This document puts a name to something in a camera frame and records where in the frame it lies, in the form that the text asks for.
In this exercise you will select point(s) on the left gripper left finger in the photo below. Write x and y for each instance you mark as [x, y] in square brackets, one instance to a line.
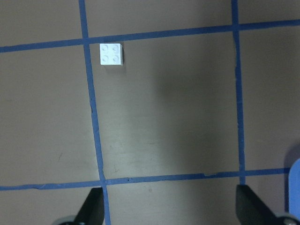
[92, 211]

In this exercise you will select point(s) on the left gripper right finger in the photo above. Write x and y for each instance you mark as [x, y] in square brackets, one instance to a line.
[251, 210]

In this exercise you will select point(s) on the white block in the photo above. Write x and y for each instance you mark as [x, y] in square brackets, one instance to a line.
[111, 54]

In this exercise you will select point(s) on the blue plastic tray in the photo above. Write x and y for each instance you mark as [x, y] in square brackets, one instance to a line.
[293, 189]

